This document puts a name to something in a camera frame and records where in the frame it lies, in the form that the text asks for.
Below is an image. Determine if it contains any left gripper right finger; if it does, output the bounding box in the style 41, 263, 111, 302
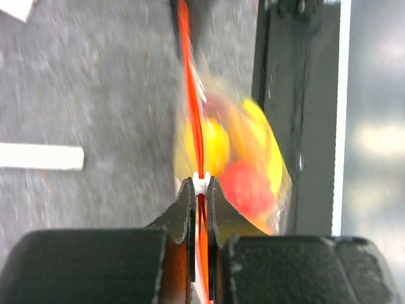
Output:
207, 178, 402, 303

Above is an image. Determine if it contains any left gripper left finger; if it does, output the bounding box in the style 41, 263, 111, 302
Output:
1, 179, 196, 303

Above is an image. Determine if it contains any red apple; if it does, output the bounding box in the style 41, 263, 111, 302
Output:
219, 160, 275, 219

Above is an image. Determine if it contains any yellow lemon fruit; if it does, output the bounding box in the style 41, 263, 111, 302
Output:
173, 118, 230, 180

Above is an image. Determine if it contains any yellow banana bunch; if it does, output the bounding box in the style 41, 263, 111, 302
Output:
228, 98, 284, 195

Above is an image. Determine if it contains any clear orange-zipper zip bag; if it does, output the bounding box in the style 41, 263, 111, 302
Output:
171, 1, 292, 303

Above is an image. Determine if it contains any metal clothes rack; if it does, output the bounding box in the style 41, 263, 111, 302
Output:
1, 142, 85, 170

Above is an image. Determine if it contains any white plastic basket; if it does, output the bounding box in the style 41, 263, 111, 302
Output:
0, 0, 37, 23

